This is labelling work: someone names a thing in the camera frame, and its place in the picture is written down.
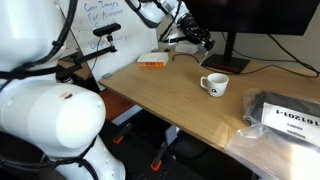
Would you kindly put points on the brown side cabinet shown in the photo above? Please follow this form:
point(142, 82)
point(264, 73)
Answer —
point(116, 103)

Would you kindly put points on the clear plastic bag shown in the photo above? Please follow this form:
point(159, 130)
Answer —
point(266, 156)

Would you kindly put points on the black packed item white label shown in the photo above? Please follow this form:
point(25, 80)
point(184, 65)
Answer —
point(286, 106)

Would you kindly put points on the orange white box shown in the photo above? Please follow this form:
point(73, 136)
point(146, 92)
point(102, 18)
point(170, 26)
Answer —
point(153, 59)

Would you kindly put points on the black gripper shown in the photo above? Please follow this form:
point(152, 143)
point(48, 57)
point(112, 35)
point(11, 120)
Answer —
point(196, 31)

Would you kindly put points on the black monitor stand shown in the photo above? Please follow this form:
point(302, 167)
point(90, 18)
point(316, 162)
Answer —
point(228, 58)

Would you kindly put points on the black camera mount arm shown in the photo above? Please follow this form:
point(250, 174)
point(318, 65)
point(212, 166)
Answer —
point(93, 55)

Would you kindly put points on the white mug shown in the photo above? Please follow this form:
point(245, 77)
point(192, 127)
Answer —
point(216, 85)

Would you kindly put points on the black stereo camera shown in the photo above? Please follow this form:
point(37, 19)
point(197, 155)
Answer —
point(106, 29)

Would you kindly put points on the small gray eraser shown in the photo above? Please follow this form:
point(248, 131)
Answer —
point(106, 75)

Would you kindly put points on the black monitor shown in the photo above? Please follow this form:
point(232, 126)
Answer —
point(253, 15)

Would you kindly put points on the white flat box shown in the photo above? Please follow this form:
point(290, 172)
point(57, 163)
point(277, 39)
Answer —
point(186, 48)

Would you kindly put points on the whiteboard with blue writing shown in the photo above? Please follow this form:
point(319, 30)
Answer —
point(133, 36)

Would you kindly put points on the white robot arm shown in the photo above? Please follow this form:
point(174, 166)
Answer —
point(50, 113)

